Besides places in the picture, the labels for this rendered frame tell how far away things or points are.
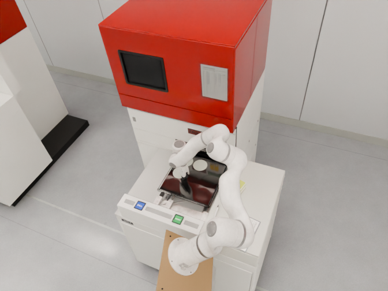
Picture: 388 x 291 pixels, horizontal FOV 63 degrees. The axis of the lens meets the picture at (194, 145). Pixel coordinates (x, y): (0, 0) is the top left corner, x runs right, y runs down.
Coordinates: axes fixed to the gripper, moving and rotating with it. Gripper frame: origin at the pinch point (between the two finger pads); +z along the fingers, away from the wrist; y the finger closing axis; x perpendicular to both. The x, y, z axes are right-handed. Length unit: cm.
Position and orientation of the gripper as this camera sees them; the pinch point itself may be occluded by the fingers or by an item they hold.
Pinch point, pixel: (183, 176)
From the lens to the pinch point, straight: 215.6
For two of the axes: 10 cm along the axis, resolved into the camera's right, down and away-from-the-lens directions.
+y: 5.4, 5.8, -6.0
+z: 0.7, 6.8, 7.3
